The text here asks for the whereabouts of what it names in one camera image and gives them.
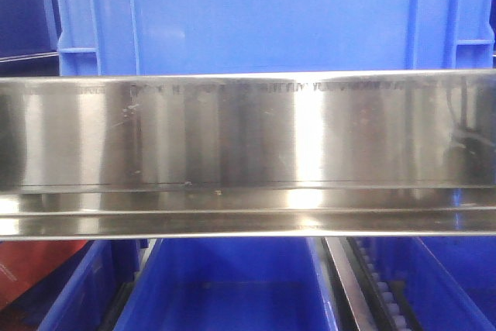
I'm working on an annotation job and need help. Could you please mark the stainless steel shelf beam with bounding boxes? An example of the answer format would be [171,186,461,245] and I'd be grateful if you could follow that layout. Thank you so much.
[1,69,495,240]

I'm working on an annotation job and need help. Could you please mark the red box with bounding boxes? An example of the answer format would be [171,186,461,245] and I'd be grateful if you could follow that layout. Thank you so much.
[1,240,88,309]

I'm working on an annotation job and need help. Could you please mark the roller track rail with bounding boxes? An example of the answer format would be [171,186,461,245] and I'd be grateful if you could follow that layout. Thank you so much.
[321,236,422,330]

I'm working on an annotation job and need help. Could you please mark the blue bin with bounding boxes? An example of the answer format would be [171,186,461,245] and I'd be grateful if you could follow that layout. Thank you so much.
[115,237,338,330]
[38,240,141,330]
[365,236,495,330]

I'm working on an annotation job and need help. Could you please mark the blue bin lower middle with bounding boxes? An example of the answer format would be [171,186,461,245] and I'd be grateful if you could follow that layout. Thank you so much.
[115,237,338,330]

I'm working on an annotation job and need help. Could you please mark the blue bin lower left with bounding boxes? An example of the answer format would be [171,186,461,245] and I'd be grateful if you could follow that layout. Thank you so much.
[38,240,141,330]

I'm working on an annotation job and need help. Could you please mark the blue bin lower right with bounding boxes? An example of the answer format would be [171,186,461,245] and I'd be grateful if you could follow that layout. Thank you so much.
[365,236,495,330]

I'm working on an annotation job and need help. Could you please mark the blue crate on shelf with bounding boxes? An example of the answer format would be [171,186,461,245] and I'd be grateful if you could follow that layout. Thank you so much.
[58,0,494,75]

